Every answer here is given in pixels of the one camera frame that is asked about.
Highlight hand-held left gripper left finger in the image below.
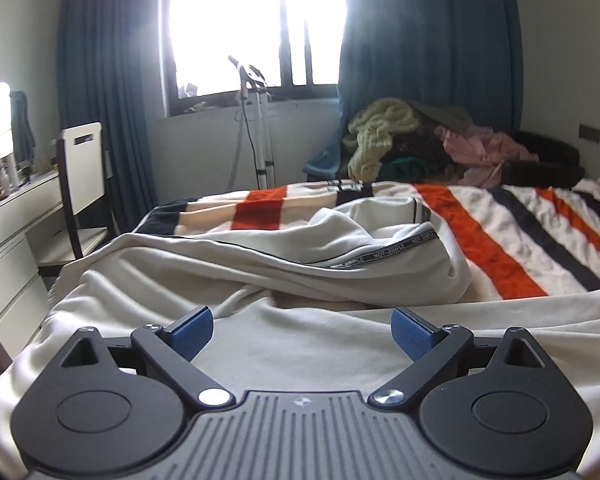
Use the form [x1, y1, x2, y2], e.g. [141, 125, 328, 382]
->
[60, 306, 233, 407]

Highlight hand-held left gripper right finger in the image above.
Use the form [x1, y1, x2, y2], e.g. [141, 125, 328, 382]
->
[372, 307, 543, 407]

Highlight white pants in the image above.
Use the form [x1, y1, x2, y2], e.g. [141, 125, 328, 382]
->
[0, 195, 600, 480]

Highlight dark clothes pile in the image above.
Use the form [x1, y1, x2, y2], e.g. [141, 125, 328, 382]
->
[380, 100, 481, 183]

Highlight striped blanket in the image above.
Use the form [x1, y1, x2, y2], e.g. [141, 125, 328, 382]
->
[130, 172, 600, 303]

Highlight teal seat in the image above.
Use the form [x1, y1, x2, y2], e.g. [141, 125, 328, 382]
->
[302, 145, 351, 181]

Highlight pink garment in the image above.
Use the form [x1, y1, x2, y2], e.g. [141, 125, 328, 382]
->
[435, 127, 541, 186]

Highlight white chair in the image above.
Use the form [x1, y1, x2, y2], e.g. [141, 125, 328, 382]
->
[37, 121, 118, 278]

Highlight yellow-green knit garment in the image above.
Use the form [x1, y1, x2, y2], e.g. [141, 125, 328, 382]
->
[346, 98, 423, 181]

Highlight white desk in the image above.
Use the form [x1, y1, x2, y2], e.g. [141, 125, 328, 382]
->
[0, 167, 66, 341]

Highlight garment steamer stand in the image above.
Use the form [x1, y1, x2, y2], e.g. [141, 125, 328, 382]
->
[225, 55, 281, 191]

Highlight blue curtain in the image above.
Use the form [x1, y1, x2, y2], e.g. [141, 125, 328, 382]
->
[337, 0, 526, 183]
[55, 0, 176, 233]

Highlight dark hanging garment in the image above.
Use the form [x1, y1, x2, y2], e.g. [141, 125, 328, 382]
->
[10, 90, 37, 161]

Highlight window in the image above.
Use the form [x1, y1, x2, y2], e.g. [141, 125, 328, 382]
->
[162, 0, 348, 118]

